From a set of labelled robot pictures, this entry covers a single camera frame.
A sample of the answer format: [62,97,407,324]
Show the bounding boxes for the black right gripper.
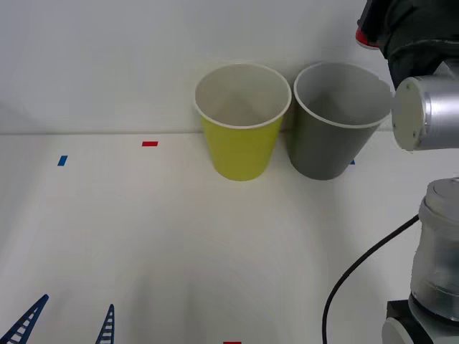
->
[357,0,392,44]

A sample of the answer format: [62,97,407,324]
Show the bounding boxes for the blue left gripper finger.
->
[0,294,49,344]
[94,304,115,344]

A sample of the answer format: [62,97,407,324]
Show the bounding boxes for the red drink can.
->
[354,27,380,52]

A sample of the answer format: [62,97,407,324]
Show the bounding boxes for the grey plastic bin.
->
[287,62,393,181]

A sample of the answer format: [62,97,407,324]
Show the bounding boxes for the yellow-green plastic bin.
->
[194,62,293,182]

